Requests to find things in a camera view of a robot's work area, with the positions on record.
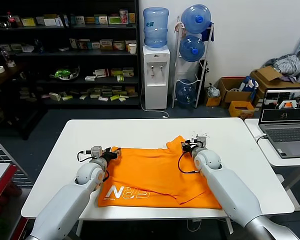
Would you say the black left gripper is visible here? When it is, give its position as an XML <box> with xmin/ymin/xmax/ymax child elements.
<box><xmin>103</xmin><ymin>147</ymin><xmax>122</xmax><ymax>161</ymax></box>

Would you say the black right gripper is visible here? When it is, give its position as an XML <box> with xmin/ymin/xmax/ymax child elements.
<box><xmin>181</xmin><ymin>139</ymin><xmax>198</xmax><ymax>153</ymax></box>

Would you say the orange t-shirt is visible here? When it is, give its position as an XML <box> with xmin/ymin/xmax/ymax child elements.
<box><xmin>97</xmin><ymin>135</ymin><xmax>223</xmax><ymax>210</ymax></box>

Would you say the pile of striped clothes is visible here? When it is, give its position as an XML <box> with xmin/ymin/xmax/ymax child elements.
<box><xmin>264</xmin><ymin>54</ymin><xmax>300</xmax><ymax>82</ymax></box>

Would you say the empty blue water jug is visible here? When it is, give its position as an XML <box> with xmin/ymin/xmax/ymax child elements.
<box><xmin>175</xmin><ymin>78</ymin><xmax>198</xmax><ymax>109</ymax></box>

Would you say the small yellow cardboard box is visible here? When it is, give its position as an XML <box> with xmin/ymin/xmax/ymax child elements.
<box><xmin>205</xmin><ymin>96</ymin><xmax>222</xmax><ymax>107</ymax></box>

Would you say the white water dispenser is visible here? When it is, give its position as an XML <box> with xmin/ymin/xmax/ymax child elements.
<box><xmin>142</xmin><ymin>45</ymin><xmax>171</xmax><ymax>111</ymax></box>

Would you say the clear plastic bag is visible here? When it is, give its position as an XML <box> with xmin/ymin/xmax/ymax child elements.
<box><xmin>206</xmin><ymin>83</ymin><xmax>221</xmax><ymax>98</ymax></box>

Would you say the small orange cardboard box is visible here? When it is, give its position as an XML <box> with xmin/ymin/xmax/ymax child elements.
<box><xmin>228</xmin><ymin>100</ymin><xmax>256</xmax><ymax>120</ymax></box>

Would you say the open brown cardboard box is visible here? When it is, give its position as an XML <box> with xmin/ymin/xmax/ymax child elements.
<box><xmin>217</xmin><ymin>76</ymin><xmax>253</xmax><ymax>109</ymax></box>

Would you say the black tripod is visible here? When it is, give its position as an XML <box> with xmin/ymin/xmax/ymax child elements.
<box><xmin>197</xmin><ymin>59</ymin><xmax>211</xmax><ymax>101</ymax></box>

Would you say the white side table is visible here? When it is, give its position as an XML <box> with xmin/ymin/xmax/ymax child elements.
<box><xmin>244</xmin><ymin>118</ymin><xmax>300</xmax><ymax>211</ymax></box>

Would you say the white carton red print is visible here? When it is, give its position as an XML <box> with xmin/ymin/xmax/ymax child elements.
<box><xmin>94</xmin><ymin>68</ymin><xmax>108</xmax><ymax>79</ymax></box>

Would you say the blue and white bag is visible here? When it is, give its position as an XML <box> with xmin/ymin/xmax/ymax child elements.
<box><xmin>238</xmin><ymin>75</ymin><xmax>259</xmax><ymax>101</ymax></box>

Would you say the bowl with green packets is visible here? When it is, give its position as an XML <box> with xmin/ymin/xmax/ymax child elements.
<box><xmin>49</xmin><ymin>65</ymin><xmax>81</xmax><ymax>82</ymax></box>

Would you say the grey laptop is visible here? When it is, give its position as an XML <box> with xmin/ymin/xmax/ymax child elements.
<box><xmin>257</xmin><ymin>87</ymin><xmax>300</xmax><ymax>159</ymax></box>

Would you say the large brown cardboard box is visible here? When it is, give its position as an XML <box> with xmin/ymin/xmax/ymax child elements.
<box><xmin>249</xmin><ymin>65</ymin><xmax>300</xmax><ymax>106</ymax></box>

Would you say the black shelf unit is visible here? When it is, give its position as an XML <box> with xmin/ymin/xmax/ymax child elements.
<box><xmin>0</xmin><ymin>0</ymin><xmax>141</xmax><ymax>111</ymax></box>

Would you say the blue water jug with label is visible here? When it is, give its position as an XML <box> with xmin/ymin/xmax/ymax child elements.
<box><xmin>143</xmin><ymin>7</ymin><xmax>170</xmax><ymax>49</ymax></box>

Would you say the red edged white cart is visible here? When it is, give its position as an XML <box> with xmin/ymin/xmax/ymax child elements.
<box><xmin>0</xmin><ymin>163</ymin><xmax>18</xmax><ymax>213</ymax></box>

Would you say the pink colourful carton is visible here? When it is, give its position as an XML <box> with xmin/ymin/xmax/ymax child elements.
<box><xmin>119</xmin><ymin>9</ymin><xmax>129</xmax><ymax>25</ymax></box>

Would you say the yellow medicine carton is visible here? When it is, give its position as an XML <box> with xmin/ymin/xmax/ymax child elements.
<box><xmin>20</xmin><ymin>17</ymin><xmax>38</xmax><ymax>27</ymax></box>

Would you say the cola bottle red label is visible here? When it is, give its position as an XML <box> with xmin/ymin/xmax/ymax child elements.
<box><xmin>6</xmin><ymin>11</ymin><xmax>19</xmax><ymax>29</ymax></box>

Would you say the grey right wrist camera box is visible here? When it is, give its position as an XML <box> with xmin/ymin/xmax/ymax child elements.
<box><xmin>194</xmin><ymin>134</ymin><xmax>208</xmax><ymax>147</ymax></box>

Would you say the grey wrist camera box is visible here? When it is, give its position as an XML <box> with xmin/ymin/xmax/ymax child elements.
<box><xmin>194</xmin><ymin>134</ymin><xmax>208</xmax><ymax>147</ymax></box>
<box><xmin>90</xmin><ymin>146</ymin><xmax>103</xmax><ymax>160</ymax></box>

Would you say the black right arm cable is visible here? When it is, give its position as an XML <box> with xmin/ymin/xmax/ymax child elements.
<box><xmin>177</xmin><ymin>149</ymin><xmax>201</xmax><ymax>175</ymax></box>

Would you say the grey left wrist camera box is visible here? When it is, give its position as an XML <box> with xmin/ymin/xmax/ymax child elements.
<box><xmin>90</xmin><ymin>146</ymin><xmax>103</xmax><ymax>160</ymax></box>

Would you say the white dispenser power cord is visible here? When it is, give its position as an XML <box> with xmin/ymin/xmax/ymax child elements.
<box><xmin>140</xmin><ymin>82</ymin><xmax>170</xmax><ymax>119</ymax></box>

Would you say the white laptop cable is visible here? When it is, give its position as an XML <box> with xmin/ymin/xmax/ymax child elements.
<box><xmin>255</xmin><ymin>133</ymin><xmax>268</xmax><ymax>145</ymax></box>

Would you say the white wire jug rack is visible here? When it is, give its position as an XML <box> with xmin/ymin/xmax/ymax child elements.
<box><xmin>172</xmin><ymin>16</ymin><xmax>215</xmax><ymax>110</ymax></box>

